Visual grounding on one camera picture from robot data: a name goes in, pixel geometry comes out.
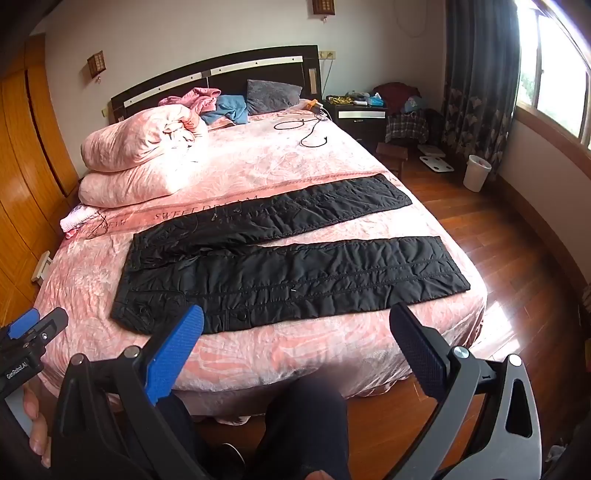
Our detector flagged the wooden stool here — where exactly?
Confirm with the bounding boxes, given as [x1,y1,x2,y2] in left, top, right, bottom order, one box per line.
[375,142,410,182]

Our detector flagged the pink garment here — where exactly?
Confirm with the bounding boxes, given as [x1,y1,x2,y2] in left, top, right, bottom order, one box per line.
[158,87,223,114]

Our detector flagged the dark patterned curtain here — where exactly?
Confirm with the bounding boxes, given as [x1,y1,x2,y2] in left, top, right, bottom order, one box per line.
[440,0,525,182]

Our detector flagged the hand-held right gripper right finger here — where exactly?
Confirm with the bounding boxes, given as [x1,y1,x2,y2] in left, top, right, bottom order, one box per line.
[383,302,543,480]

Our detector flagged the wire hanger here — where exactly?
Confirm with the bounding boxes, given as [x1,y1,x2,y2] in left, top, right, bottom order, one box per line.
[83,213,110,241]

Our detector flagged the wooden wardrobe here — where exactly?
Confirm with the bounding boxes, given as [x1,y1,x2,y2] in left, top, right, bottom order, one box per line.
[0,34,83,305]

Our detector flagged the window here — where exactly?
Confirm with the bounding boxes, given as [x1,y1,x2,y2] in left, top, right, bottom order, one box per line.
[514,0,591,149]

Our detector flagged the blue garment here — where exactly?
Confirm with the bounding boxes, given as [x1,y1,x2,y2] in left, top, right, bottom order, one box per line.
[201,95,250,126]

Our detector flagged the person's legs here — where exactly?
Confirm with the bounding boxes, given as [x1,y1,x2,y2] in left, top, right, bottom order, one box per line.
[157,376,352,480]

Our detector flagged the white trash bin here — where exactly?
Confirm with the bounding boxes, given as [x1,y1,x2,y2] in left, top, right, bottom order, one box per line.
[463,154,493,193]

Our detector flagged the dark wooden headboard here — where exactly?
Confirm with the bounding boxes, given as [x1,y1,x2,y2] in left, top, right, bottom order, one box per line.
[110,45,321,124]

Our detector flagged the dark red garment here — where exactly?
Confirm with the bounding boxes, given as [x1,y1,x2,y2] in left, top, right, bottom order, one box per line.
[373,82,419,112]

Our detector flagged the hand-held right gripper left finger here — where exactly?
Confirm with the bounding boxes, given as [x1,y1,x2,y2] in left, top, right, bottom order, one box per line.
[48,305,214,480]

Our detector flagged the person's left hand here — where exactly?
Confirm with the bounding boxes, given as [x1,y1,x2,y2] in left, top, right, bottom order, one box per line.
[22,381,52,468]

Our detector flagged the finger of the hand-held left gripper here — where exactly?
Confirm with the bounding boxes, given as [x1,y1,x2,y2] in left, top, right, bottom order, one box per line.
[28,308,69,347]
[8,308,42,340]

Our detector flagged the small pink cloth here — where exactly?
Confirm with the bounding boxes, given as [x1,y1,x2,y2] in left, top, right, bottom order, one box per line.
[60,205,105,239]

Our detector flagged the plaid cloth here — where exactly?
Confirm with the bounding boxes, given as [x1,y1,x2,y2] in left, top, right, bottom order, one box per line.
[385,113,431,144]

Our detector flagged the folded pink quilt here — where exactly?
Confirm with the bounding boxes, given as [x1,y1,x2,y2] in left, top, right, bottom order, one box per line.
[78,104,209,208]

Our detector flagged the black cable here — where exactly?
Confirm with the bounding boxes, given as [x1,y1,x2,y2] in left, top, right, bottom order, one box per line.
[273,115,331,148]

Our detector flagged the dark nightstand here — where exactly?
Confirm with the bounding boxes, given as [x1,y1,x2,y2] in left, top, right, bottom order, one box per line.
[333,102,389,148]

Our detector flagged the white plastic object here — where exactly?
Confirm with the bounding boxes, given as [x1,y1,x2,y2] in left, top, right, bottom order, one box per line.
[31,251,52,282]

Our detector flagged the black quilted pants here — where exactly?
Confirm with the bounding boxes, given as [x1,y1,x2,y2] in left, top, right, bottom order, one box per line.
[110,173,472,335]

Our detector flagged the grey pillow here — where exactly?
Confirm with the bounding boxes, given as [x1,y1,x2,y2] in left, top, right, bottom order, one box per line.
[245,79,304,116]

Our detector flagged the bed with pink sheet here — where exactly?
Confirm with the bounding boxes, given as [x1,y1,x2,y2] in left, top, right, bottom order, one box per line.
[34,102,489,423]

